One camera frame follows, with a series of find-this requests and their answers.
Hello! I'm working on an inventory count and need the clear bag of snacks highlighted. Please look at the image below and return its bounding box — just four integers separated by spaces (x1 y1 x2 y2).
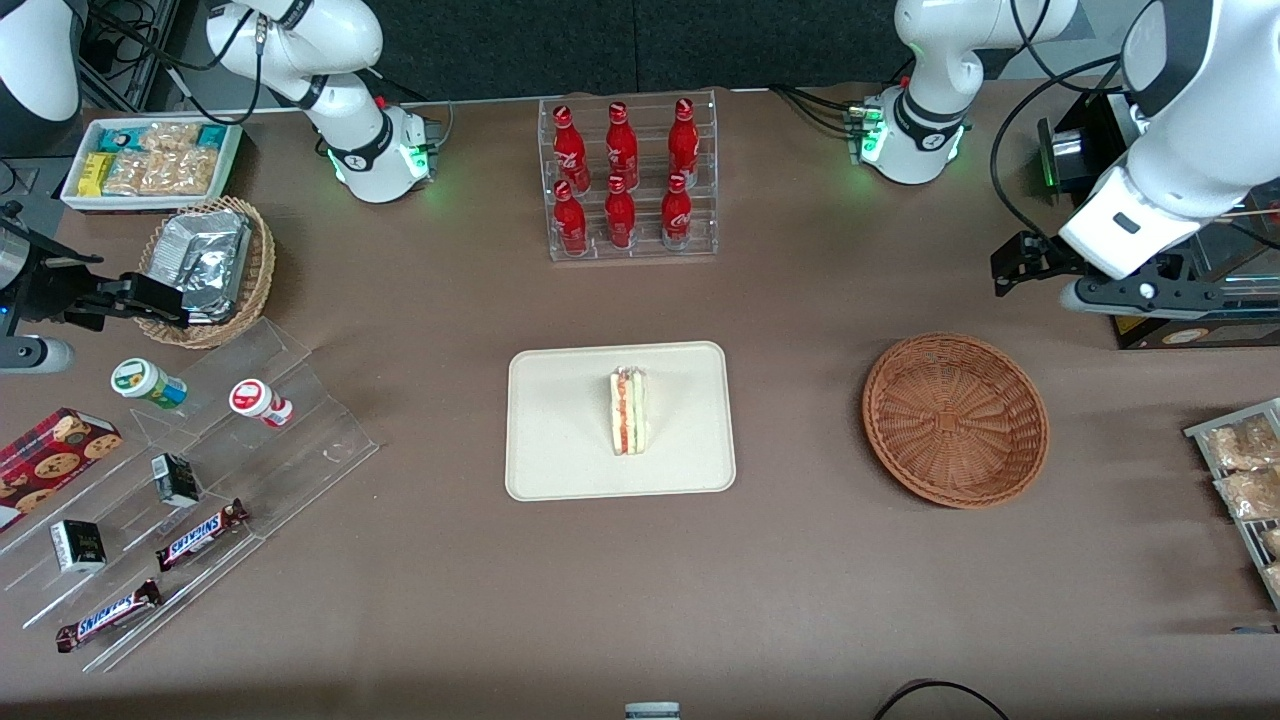
1205 418 1280 471
1215 468 1280 522

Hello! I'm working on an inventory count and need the white rectangular snack bin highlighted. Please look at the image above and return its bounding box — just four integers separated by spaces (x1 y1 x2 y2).
60 117 244 214

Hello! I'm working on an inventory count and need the cream plastic tray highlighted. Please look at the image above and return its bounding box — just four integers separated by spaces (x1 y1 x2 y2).
505 341 738 502

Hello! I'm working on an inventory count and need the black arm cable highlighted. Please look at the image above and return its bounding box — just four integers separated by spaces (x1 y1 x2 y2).
989 0 1151 241

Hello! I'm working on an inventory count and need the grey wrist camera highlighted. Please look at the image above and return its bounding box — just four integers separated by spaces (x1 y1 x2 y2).
1060 275 1246 321
0 335 76 375

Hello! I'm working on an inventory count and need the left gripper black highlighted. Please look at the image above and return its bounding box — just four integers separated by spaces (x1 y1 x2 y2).
992 232 1113 298

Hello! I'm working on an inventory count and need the black base cable bundle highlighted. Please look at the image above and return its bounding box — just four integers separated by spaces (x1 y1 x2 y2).
768 84 867 137

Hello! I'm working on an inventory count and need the triangular sandwich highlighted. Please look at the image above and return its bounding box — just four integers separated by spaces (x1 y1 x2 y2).
609 366 649 457

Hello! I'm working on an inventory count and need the black equipment rack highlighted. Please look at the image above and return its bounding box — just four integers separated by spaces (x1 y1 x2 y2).
78 0 183 113

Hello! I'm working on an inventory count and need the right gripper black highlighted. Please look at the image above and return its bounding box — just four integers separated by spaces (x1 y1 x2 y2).
0 205 191 336

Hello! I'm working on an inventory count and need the small black carton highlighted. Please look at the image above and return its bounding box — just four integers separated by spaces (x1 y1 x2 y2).
151 453 201 508
50 519 107 574

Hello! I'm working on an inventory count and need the clear acrylic step display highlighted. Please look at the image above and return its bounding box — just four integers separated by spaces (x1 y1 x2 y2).
0 318 381 674

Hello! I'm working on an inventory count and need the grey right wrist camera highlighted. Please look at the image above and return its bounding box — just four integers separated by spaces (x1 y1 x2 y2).
0 335 76 375

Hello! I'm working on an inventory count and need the grey wire tray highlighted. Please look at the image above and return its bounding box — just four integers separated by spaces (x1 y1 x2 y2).
1184 398 1280 611

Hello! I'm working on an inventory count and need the red plaid cookie box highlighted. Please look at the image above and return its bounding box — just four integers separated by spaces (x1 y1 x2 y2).
0 407 124 533

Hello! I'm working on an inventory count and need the clear acrylic bottle rack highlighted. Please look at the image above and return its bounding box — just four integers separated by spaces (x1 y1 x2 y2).
537 88 719 263

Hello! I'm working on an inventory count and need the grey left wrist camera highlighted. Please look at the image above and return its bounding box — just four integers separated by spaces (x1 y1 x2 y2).
1060 275 1246 321

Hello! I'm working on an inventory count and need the black cable loop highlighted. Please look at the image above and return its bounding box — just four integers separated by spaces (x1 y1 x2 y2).
873 679 1011 720

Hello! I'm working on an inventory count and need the Snickers chocolate bar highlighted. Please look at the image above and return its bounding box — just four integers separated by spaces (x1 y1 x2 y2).
55 578 163 654
155 498 251 572

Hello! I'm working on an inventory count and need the red lid yogurt cup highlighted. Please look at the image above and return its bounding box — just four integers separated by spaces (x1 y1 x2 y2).
228 378 294 429

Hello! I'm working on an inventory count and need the brown round wicker basket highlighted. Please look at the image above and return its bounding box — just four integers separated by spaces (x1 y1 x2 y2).
862 332 1050 510

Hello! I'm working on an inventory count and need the light tan wicker basket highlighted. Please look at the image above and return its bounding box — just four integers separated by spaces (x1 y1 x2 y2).
133 196 277 350

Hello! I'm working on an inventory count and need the red cola bottle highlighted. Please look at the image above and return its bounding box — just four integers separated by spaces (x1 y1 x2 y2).
661 172 693 250
552 104 591 193
667 97 700 186
604 175 638 250
553 180 589 257
604 101 639 191

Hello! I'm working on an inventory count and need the green lid yogurt cup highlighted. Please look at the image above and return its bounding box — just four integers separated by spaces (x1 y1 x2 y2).
110 357 188 411

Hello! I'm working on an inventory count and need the clear bag of nuts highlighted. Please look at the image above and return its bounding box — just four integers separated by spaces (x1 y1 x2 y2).
140 121 202 154
152 148 219 197
103 150 161 197

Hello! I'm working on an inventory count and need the stack of foil trays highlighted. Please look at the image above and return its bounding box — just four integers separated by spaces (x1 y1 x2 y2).
148 209 253 326

